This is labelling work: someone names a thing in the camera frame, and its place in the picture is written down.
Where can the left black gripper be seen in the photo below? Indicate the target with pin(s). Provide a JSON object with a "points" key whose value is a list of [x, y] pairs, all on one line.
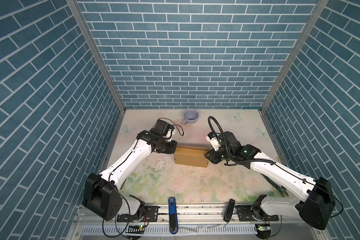
{"points": [[172, 148]]}

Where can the black handheld device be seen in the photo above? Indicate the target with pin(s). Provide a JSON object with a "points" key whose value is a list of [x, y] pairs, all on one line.
{"points": [[229, 211]]}

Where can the brown cardboard box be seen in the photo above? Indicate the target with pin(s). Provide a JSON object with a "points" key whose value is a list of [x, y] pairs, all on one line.
{"points": [[191, 156]]}

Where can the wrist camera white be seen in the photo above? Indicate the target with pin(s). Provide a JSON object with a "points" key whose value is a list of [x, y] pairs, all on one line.
{"points": [[171, 133], [213, 140]]}

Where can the aluminium front rail frame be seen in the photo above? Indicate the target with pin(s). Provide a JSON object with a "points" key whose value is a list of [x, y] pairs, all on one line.
{"points": [[286, 228]]}

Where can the blue black handheld tool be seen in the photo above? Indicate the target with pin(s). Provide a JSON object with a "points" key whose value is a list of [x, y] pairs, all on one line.
{"points": [[173, 219]]}

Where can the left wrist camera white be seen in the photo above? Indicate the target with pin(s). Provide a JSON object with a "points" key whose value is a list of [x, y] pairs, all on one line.
{"points": [[171, 133]]}

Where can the lavender ceramic cup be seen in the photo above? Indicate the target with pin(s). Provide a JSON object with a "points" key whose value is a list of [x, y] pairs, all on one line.
{"points": [[190, 117]]}

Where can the white slotted cable duct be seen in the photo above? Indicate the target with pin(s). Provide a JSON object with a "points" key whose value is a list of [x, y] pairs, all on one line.
{"points": [[164, 230]]}

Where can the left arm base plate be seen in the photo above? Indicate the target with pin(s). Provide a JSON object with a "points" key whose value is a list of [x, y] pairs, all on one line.
{"points": [[151, 212]]}

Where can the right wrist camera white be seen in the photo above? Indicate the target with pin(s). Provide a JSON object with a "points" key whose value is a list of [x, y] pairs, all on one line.
{"points": [[213, 140]]}

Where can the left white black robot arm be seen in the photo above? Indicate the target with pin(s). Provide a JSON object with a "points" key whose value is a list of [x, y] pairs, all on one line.
{"points": [[102, 191]]}

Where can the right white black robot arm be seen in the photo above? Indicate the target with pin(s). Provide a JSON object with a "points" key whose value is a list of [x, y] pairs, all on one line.
{"points": [[312, 200]]}

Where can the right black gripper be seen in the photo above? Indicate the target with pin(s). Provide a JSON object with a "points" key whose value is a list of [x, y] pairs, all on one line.
{"points": [[212, 156]]}

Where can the right green controller board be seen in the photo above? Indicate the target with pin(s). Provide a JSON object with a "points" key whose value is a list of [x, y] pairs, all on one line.
{"points": [[263, 228]]}

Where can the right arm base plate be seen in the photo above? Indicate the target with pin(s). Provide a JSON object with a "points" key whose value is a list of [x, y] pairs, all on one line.
{"points": [[245, 214]]}

